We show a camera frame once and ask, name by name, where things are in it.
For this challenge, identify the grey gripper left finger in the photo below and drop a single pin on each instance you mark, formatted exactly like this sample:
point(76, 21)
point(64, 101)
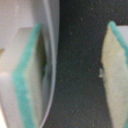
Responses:
point(22, 67)

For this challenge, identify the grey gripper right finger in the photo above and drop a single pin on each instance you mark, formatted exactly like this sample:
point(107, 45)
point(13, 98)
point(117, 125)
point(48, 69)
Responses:
point(115, 73)

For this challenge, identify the small grey frying pan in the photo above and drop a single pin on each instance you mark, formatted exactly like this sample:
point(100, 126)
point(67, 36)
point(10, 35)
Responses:
point(17, 14)

